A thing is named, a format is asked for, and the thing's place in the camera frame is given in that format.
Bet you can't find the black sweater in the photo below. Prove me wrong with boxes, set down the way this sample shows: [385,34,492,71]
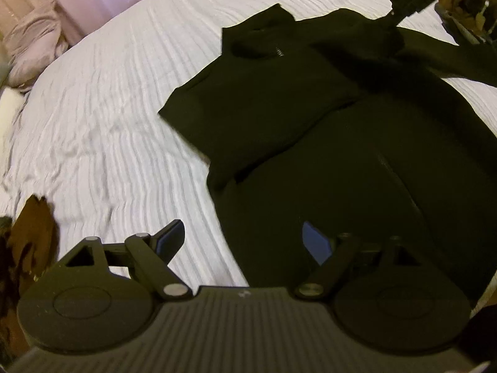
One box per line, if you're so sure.
[157,3,497,308]

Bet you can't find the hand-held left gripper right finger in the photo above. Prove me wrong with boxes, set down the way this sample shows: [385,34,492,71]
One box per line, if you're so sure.
[294,221,425,301]

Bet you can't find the pink crumpled blanket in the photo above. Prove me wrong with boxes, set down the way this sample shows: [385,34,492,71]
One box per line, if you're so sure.
[0,0,71,88]

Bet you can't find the brown garment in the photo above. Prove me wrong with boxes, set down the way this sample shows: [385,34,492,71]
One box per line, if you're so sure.
[0,194,62,304]

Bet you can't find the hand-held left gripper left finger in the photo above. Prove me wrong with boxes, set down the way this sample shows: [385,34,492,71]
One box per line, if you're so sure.
[58,219,194,302]

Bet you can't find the white quilt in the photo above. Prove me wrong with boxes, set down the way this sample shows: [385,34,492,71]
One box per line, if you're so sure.
[0,87,27,142]

